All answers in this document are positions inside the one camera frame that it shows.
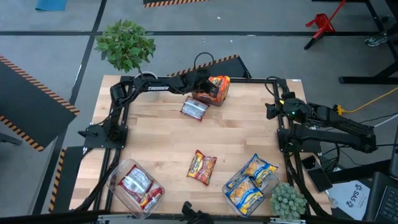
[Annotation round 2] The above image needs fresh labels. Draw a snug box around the black panel hazard striped edge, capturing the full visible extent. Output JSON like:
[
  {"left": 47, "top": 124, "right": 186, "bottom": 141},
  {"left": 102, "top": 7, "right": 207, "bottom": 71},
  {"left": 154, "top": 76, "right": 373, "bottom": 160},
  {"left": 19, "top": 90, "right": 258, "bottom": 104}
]
[
  {"left": 48, "top": 146, "right": 85, "bottom": 214},
  {"left": 0, "top": 55, "right": 80, "bottom": 152},
  {"left": 142, "top": 0, "right": 211, "bottom": 9},
  {"left": 167, "top": 54, "right": 252, "bottom": 79}
]

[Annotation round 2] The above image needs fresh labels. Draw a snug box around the black aluminium table frame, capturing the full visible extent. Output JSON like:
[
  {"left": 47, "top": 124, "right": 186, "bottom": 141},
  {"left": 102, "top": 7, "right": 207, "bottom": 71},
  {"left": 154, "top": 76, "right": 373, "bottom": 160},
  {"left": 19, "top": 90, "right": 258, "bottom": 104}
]
[{"left": 77, "top": 74, "right": 332, "bottom": 224}]

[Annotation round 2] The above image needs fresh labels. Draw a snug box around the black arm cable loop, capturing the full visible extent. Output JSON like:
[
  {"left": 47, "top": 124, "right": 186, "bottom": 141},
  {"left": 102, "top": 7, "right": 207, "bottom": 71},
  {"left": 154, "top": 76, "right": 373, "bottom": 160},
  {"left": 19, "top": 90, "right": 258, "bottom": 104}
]
[{"left": 193, "top": 51, "right": 216, "bottom": 75}]

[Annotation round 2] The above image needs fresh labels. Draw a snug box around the translucent grey plastic bin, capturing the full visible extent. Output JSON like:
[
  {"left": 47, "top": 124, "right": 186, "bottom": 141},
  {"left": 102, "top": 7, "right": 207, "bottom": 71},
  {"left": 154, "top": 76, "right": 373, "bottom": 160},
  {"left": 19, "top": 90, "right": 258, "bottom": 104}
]
[
  {"left": 106, "top": 158, "right": 166, "bottom": 220},
  {"left": 221, "top": 161, "right": 281, "bottom": 218},
  {"left": 190, "top": 75, "right": 231, "bottom": 108}
]

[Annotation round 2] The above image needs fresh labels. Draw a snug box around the white printed paper sheet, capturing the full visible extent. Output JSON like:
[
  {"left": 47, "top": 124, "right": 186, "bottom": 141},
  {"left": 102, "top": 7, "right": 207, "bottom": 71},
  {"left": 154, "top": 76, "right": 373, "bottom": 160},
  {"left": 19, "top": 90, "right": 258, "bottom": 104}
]
[{"left": 327, "top": 180, "right": 371, "bottom": 222}]

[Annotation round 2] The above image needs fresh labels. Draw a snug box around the blue soy sauce ramen packet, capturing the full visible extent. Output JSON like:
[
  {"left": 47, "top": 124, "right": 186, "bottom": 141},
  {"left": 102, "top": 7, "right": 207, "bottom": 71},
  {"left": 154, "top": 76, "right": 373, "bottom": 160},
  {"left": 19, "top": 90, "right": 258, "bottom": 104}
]
[
  {"left": 241, "top": 152, "right": 279, "bottom": 188},
  {"left": 224, "top": 175, "right": 265, "bottom": 217}
]

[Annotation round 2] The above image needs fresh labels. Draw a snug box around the black desk leg frame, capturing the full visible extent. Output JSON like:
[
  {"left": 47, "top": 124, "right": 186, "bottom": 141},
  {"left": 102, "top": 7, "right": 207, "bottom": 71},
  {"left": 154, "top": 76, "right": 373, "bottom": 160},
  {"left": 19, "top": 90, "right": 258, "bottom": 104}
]
[{"left": 303, "top": 0, "right": 398, "bottom": 85}]

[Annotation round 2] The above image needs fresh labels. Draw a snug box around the orange chicken ramen packet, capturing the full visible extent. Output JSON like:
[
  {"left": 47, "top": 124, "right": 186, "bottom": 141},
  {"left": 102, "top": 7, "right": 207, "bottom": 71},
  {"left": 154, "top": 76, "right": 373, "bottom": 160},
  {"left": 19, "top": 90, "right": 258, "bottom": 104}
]
[{"left": 206, "top": 75, "right": 231, "bottom": 103}]

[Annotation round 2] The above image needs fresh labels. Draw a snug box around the black tablet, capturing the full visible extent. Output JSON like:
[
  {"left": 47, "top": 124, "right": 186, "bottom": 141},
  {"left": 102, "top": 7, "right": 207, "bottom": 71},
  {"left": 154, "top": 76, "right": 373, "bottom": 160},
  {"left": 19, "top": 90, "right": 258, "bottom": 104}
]
[{"left": 306, "top": 167, "right": 334, "bottom": 193}]

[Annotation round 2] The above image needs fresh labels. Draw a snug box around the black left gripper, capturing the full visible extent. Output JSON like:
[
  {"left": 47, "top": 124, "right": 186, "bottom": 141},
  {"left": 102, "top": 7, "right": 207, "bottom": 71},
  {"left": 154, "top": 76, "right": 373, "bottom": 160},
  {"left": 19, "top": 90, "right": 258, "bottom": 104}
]
[{"left": 191, "top": 70, "right": 221, "bottom": 98}]

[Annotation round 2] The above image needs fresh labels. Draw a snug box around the red roast beef ramen packet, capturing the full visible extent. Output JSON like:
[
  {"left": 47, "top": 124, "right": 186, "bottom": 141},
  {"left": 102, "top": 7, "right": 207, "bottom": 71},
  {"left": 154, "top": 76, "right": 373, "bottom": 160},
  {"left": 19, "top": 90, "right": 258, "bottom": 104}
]
[
  {"left": 180, "top": 96, "right": 210, "bottom": 122},
  {"left": 139, "top": 185, "right": 165, "bottom": 213},
  {"left": 186, "top": 149, "right": 218, "bottom": 187},
  {"left": 117, "top": 164, "right": 154, "bottom": 203}
]

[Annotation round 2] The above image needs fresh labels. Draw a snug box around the pale green succulent plant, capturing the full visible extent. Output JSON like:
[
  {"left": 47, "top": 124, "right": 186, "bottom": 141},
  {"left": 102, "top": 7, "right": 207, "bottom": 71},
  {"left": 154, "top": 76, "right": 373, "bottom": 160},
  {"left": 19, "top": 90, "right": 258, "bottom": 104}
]
[{"left": 269, "top": 181, "right": 308, "bottom": 222}]

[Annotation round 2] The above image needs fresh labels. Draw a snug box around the person's shoe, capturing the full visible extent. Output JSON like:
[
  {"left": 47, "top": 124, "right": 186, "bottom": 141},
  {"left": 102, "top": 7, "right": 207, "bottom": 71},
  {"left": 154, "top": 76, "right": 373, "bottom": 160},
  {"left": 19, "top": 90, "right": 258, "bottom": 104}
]
[{"left": 364, "top": 32, "right": 390, "bottom": 48}]

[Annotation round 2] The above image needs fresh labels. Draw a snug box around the green leafy plant white pot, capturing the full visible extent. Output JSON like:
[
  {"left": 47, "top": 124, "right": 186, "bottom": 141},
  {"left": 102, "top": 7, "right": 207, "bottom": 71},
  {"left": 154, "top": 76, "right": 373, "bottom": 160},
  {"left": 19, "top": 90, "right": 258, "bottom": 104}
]
[{"left": 93, "top": 19, "right": 158, "bottom": 80}]

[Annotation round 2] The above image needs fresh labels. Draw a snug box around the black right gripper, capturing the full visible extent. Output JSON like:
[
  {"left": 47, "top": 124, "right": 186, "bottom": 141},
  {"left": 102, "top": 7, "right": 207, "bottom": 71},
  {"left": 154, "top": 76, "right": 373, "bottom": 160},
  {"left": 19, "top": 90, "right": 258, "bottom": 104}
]
[{"left": 265, "top": 98, "right": 309, "bottom": 124}]

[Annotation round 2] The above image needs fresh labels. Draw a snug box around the yellow power cable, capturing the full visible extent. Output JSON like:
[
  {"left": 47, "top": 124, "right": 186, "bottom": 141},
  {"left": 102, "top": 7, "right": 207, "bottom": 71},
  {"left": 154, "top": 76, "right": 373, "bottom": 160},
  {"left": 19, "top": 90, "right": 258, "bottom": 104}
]
[{"left": 333, "top": 86, "right": 398, "bottom": 115}]

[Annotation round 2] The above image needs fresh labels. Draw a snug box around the blue floor mat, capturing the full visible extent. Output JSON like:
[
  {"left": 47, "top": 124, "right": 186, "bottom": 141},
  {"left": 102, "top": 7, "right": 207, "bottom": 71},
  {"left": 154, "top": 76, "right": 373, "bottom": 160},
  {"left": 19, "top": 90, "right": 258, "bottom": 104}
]
[{"left": 34, "top": 0, "right": 68, "bottom": 12}]

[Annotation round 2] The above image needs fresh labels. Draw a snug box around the black laptop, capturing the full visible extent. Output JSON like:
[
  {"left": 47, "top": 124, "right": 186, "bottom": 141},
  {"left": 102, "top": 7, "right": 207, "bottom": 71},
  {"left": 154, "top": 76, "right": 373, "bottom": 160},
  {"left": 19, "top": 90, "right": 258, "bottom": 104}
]
[{"left": 363, "top": 170, "right": 398, "bottom": 223}]

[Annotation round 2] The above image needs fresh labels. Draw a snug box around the red metal stand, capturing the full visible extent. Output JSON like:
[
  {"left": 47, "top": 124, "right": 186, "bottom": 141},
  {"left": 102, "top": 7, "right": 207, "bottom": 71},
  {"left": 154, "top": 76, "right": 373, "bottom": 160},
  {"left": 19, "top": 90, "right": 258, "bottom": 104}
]
[{"left": 305, "top": 0, "right": 348, "bottom": 34}]

